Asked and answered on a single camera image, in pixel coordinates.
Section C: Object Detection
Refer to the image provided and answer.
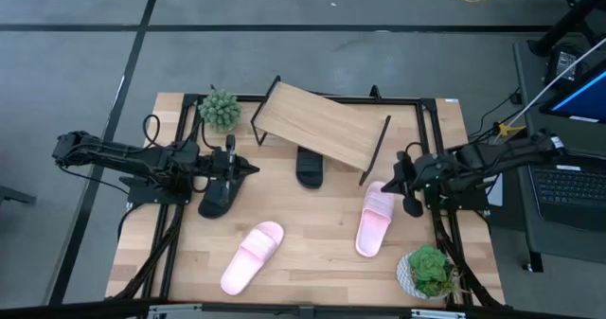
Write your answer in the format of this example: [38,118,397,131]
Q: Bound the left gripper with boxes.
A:
[209,134,260,204]

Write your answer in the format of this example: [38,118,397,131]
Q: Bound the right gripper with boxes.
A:
[381,151,444,219]

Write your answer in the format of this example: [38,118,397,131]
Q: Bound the pink slide sandal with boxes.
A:
[354,180,396,258]
[220,221,286,296]

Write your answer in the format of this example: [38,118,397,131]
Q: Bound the black slide sandal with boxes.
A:
[197,165,250,220]
[295,146,326,190]

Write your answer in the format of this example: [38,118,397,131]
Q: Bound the wooden shelf with black legs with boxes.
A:
[249,75,392,186]

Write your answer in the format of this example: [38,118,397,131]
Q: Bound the spiky green potted plant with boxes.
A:
[197,88,242,133]

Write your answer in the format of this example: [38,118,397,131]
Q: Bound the green succulent in white pot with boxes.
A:
[396,244,463,301]

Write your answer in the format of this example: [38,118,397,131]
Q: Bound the white paper sheet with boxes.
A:
[487,174,506,207]

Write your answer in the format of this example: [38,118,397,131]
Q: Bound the yellow clip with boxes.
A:
[496,122,526,138]

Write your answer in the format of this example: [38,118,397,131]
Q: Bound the black laptop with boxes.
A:
[527,151,606,233]

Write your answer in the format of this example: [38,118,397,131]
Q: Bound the thin white rod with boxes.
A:
[493,37,606,144]

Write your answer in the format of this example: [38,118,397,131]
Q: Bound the monitor with blue screen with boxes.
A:
[539,67,606,124]

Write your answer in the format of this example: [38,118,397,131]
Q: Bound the black power adapter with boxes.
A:
[544,44,586,88]

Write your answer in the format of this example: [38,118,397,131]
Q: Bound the dark chair leg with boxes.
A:
[0,185,38,206]

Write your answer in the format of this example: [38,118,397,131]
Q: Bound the left arm black wrist cable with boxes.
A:
[200,119,223,152]

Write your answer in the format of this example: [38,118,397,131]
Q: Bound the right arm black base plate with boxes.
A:
[423,186,490,211]

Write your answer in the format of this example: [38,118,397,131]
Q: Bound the black aluminium table frame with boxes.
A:
[111,91,506,309]

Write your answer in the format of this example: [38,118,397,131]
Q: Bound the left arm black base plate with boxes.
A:
[126,175,193,205]

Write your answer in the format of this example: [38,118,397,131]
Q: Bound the silver rail bracket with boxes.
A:
[410,308,468,319]
[147,303,203,319]

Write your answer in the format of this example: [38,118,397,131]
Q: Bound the black desk cable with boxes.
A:
[467,87,522,145]

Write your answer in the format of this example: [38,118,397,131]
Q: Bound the black rig rail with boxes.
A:
[0,298,606,319]

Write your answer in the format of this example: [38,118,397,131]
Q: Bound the black stand post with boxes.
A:
[527,0,606,58]

